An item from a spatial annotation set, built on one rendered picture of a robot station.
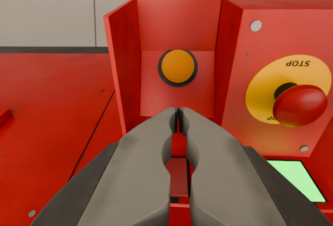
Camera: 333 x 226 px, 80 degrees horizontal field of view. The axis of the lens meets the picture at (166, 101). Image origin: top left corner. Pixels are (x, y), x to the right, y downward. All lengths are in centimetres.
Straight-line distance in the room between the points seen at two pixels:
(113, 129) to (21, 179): 19
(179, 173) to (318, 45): 17
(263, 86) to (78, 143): 38
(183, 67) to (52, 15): 92
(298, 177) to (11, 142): 52
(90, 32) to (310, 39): 95
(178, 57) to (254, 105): 10
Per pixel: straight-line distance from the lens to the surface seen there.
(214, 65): 25
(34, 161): 48
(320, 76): 22
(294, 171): 26
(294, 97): 18
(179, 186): 21
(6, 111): 63
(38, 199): 41
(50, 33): 114
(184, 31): 24
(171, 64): 23
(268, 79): 20
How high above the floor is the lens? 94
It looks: 57 degrees down
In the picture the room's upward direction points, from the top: 176 degrees counter-clockwise
